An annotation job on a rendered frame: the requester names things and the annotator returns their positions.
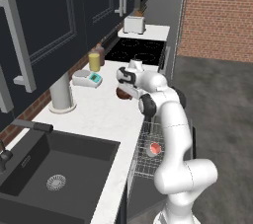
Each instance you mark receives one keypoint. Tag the black sink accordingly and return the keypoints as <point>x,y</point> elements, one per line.
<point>66,165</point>

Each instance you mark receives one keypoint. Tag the red cup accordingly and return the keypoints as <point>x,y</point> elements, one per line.
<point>154,149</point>

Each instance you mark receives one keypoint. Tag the white toaster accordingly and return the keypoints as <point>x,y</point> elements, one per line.
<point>134,25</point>

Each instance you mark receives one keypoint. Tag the metal sink strainer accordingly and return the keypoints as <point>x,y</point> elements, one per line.
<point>56,182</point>

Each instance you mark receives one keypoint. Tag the dark dishwasher door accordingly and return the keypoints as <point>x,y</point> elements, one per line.
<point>141,198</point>

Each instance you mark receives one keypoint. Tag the white paper towel roll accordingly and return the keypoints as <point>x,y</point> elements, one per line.
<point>61,93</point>

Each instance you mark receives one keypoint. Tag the brown bowl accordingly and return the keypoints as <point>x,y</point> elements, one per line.
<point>122,96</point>

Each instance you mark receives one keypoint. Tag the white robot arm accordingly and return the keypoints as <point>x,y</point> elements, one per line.
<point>173,126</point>

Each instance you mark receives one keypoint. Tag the dark grey tap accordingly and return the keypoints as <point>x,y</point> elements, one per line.
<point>33,125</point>

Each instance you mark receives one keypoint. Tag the large dark cupboard door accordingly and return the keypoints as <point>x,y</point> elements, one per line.
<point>49,20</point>

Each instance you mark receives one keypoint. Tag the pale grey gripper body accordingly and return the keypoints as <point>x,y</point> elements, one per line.
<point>131,91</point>

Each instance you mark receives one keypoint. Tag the yellow jar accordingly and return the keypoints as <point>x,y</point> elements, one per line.
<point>94,61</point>

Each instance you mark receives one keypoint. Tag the brown bottle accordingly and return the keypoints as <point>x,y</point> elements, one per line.
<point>101,53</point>

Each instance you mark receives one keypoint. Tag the white kitchen scale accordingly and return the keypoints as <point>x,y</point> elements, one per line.
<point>85,79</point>

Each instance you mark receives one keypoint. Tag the black hob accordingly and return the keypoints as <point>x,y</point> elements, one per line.
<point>135,50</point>

